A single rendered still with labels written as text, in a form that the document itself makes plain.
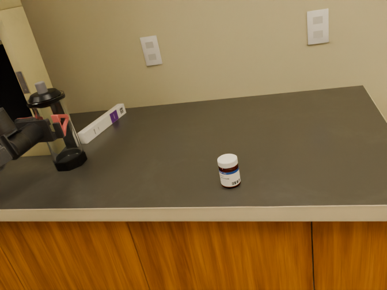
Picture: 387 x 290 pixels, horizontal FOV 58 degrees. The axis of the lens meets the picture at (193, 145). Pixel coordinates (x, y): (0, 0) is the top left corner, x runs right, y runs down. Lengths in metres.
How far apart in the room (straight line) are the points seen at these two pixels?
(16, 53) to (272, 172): 0.82
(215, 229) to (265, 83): 0.72
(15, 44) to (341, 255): 1.06
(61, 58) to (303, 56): 1.00
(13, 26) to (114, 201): 0.63
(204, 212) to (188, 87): 0.76
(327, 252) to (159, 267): 0.44
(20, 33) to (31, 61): 0.09
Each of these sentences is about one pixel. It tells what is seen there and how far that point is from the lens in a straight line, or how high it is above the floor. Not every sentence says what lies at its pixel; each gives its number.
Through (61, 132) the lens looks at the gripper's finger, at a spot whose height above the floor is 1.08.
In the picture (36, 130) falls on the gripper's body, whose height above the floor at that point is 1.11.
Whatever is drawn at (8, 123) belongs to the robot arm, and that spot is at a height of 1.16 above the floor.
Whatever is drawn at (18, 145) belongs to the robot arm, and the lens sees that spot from 0.97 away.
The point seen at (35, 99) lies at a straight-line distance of 1.07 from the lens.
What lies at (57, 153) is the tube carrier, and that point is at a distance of 1.12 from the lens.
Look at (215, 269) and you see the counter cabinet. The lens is 0.96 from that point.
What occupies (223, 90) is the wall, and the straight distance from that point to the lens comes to 1.43.
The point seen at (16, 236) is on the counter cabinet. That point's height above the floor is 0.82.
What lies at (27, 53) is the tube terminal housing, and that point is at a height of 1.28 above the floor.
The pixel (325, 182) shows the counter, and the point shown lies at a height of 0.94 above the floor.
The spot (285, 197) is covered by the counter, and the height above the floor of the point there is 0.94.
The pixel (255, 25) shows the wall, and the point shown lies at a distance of 1.36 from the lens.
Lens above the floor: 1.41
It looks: 26 degrees down
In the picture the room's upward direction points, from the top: 11 degrees counter-clockwise
